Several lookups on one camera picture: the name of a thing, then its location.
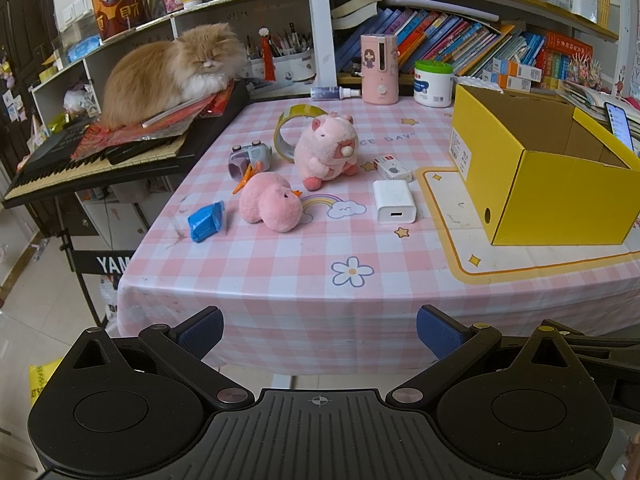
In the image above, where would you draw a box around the blue plastic packet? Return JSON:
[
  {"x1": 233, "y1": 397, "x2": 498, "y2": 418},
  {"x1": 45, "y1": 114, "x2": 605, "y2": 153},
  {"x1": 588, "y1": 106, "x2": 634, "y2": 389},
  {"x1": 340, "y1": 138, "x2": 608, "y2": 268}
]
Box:
[{"x1": 188, "y1": 200, "x2": 226, "y2": 243}]

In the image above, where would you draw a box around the white charger block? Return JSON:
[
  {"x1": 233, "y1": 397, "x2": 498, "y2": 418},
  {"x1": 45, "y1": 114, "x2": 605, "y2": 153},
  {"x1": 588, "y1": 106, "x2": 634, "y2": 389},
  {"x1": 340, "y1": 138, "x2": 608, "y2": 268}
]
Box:
[{"x1": 373, "y1": 180, "x2": 416, "y2": 224}]

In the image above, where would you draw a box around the pink chick plush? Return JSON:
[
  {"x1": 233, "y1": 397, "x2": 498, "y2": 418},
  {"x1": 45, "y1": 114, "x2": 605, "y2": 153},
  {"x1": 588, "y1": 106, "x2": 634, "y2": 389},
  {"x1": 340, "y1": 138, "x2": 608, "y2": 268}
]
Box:
[{"x1": 233, "y1": 166, "x2": 303, "y2": 233}]

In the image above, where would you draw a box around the small white staples box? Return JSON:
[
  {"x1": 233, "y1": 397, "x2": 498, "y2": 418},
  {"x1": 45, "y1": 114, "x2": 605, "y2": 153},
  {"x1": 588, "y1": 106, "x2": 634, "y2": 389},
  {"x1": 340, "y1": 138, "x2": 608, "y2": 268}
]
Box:
[{"x1": 373, "y1": 154, "x2": 413, "y2": 183}]

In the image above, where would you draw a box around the pink pig plush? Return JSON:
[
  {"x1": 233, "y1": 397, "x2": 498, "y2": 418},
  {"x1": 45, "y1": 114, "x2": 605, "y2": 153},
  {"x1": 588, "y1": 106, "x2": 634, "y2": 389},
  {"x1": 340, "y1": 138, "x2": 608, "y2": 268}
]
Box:
[{"x1": 294, "y1": 113, "x2": 359, "y2": 192}]

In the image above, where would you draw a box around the yellow tape roll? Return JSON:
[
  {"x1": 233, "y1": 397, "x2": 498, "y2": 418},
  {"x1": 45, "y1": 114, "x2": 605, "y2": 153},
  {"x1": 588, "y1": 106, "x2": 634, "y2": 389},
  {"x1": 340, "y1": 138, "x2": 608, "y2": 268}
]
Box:
[{"x1": 272, "y1": 104, "x2": 326, "y2": 162}]

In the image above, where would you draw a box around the pink checked tablecloth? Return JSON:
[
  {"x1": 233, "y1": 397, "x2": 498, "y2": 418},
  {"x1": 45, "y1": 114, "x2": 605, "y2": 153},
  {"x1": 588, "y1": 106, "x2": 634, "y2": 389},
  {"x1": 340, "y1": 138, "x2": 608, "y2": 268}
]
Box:
[{"x1": 117, "y1": 98, "x2": 639, "y2": 375}]

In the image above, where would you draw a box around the yellow cardboard box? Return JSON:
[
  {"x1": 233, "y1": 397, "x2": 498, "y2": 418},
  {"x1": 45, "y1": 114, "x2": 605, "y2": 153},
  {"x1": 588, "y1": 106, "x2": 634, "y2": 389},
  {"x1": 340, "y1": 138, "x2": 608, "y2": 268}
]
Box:
[{"x1": 449, "y1": 86, "x2": 639, "y2": 246}]

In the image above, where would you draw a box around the black Yamaha keyboard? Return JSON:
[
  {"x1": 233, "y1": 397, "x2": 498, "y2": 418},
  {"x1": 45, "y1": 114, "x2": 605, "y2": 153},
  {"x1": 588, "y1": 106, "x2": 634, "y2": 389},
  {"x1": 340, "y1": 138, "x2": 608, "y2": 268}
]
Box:
[{"x1": 2, "y1": 80, "x2": 250, "y2": 209}]

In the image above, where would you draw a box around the red paper stack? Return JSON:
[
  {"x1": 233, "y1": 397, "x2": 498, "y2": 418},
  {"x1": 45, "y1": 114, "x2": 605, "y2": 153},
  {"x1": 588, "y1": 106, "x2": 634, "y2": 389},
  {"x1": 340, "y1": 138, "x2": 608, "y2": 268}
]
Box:
[{"x1": 70, "y1": 82, "x2": 234, "y2": 162}]

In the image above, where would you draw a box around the white jar green lid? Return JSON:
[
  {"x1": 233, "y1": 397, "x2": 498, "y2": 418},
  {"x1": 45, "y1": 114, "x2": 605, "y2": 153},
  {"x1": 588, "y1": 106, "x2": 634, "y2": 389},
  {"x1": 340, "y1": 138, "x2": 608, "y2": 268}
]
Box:
[{"x1": 413, "y1": 60, "x2": 454, "y2": 108}]

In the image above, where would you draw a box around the orange white fluffy cat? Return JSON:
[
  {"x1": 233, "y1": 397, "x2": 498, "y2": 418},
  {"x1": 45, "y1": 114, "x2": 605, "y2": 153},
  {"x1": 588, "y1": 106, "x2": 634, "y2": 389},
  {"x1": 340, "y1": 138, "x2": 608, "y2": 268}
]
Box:
[{"x1": 100, "y1": 23, "x2": 247, "y2": 130}]

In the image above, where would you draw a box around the smartphone with lit screen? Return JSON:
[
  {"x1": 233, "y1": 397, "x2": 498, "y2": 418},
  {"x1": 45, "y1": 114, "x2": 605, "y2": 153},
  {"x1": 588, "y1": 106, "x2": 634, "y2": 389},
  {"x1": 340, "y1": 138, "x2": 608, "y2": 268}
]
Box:
[{"x1": 604, "y1": 102, "x2": 634, "y2": 151}]

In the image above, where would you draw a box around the small spray bottle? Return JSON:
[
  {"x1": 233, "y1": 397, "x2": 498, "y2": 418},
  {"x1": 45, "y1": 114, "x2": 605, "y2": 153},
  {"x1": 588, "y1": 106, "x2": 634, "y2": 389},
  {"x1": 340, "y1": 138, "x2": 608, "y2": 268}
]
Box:
[{"x1": 310, "y1": 87, "x2": 361, "y2": 101}]

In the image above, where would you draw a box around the pink humidifier cylinder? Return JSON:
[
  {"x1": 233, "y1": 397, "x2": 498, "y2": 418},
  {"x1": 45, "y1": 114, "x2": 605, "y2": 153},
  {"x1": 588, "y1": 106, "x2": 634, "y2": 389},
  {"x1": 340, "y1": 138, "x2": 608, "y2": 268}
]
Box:
[{"x1": 360, "y1": 35, "x2": 399, "y2": 105}]

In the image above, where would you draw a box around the white pen holder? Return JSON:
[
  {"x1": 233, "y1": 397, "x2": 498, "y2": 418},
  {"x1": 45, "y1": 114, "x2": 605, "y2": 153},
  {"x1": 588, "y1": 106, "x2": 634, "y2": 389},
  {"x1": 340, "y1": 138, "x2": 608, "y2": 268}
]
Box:
[{"x1": 245, "y1": 49, "x2": 316, "y2": 84}]

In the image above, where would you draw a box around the row of colourful books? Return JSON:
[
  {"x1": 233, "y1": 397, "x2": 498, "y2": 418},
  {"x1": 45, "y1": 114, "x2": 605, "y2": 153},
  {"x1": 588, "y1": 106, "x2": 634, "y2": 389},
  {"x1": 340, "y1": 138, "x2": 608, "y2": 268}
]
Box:
[{"x1": 334, "y1": 6, "x2": 547, "y2": 76}]

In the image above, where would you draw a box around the fortune god figure box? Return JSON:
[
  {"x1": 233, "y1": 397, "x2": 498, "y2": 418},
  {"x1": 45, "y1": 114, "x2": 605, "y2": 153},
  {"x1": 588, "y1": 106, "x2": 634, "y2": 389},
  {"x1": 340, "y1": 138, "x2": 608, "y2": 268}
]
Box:
[{"x1": 91, "y1": 0, "x2": 151, "y2": 41}]

